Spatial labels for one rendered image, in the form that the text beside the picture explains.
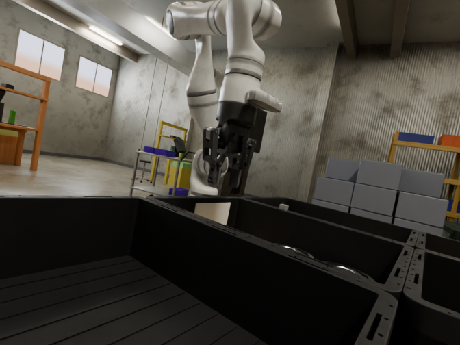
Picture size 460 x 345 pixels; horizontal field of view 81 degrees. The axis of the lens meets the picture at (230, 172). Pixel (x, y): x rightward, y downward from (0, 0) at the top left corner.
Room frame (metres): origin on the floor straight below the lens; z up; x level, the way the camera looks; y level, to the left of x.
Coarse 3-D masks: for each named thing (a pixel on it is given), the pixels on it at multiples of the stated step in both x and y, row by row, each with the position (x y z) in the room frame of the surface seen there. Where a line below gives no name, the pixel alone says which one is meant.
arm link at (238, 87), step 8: (224, 80) 0.50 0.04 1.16; (232, 80) 0.48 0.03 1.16; (240, 80) 0.48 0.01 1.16; (248, 80) 0.48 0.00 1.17; (256, 80) 0.49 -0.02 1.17; (224, 88) 0.49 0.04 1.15; (232, 88) 0.48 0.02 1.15; (240, 88) 0.48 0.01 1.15; (248, 88) 0.48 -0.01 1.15; (256, 88) 0.44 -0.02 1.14; (224, 96) 0.49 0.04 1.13; (232, 96) 0.48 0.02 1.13; (240, 96) 0.48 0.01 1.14; (248, 96) 0.44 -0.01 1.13; (256, 96) 0.44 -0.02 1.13; (264, 96) 0.45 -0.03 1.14; (248, 104) 0.48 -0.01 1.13; (256, 104) 0.47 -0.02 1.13; (264, 104) 0.46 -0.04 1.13; (272, 104) 0.47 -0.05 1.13; (280, 104) 0.49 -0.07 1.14
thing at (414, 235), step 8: (296, 200) 0.92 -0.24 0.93; (328, 208) 0.85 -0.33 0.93; (360, 216) 0.79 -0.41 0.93; (336, 224) 0.57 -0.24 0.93; (384, 224) 0.76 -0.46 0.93; (392, 224) 0.75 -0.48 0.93; (416, 232) 0.67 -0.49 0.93; (392, 240) 0.50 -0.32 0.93; (408, 240) 0.53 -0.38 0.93; (416, 240) 0.56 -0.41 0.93
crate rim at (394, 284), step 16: (176, 208) 0.43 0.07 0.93; (272, 208) 0.63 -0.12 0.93; (320, 224) 0.57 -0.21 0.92; (256, 240) 0.33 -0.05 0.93; (384, 240) 0.49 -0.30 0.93; (304, 256) 0.30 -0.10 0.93; (400, 256) 0.39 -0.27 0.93; (400, 272) 0.31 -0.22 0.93; (384, 288) 0.25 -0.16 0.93; (400, 288) 0.26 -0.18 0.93
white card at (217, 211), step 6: (198, 204) 0.57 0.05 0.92; (204, 204) 0.59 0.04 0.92; (210, 204) 0.61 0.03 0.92; (216, 204) 0.62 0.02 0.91; (222, 204) 0.64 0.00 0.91; (228, 204) 0.66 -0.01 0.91; (198, 210) 0.58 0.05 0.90; (204, 210) 0.59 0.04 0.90; (210, 210) 0.61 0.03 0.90; (216, 210) 0.63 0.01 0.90; (222, 210) 0.65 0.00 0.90; (228, 210) 0.67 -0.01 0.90; (204, 216) 0.60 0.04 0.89; (210, 216) 0.61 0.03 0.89; (216, 216) 0.63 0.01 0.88; (222, 216) 0.65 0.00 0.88; (222, 222) 0.66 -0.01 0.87
